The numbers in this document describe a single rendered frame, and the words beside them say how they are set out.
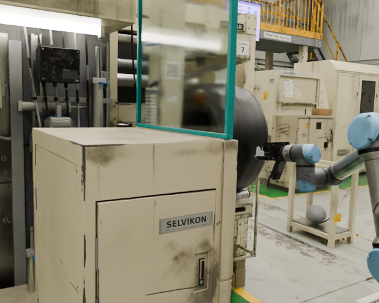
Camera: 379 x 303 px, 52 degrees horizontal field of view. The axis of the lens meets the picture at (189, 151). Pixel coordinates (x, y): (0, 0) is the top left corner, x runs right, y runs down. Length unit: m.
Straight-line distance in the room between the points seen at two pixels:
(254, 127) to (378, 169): 0.71
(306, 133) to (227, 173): 5.52
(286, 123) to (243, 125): 4.66
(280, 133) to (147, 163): 5.75
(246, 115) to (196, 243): 1.00
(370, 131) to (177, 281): 0.74
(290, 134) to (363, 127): 5.09
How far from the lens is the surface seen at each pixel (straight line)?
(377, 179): 1.34
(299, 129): 6.36
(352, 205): 4.30
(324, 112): 6.85
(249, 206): 2.05
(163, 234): 0.92
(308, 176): 1.63
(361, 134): 1.34
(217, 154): 0.96
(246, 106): 1.89
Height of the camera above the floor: 1.35
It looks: 7 degrees down
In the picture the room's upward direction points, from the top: 2 degrees clockwise
